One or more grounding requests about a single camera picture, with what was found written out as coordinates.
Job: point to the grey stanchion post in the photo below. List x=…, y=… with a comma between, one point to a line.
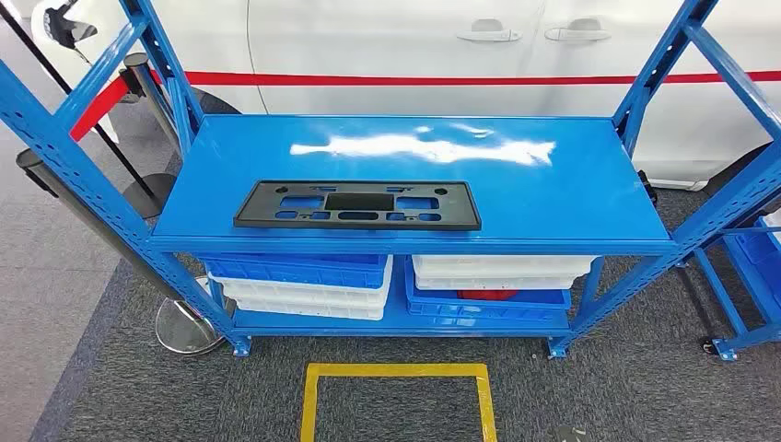
x=137, y=61

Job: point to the red plastic part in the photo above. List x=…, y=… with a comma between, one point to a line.
x=488, y=294

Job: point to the small black plastic piece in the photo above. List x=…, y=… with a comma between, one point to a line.
x=647, y=189

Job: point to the red barrier belt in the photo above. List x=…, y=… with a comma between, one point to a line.
x=100, y=107

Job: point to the blue plastic crate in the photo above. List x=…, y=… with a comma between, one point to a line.
x=759, y=256
x=293, y=274
x=488, y=311

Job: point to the blue wheeled shelf rack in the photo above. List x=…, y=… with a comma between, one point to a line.
x=732, y=341

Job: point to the black stanchion with round base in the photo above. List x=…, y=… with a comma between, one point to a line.
x=149, y=198

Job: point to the black plastic frame part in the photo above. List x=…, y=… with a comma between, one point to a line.
x=463, y=213

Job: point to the blue metal shelf rack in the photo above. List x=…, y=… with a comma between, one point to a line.
x=549, y=201

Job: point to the silver stanchion with chrome base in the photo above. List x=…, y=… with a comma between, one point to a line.
x=183, y=332

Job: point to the white car with red stripe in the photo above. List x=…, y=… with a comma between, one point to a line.
x=396, y=49

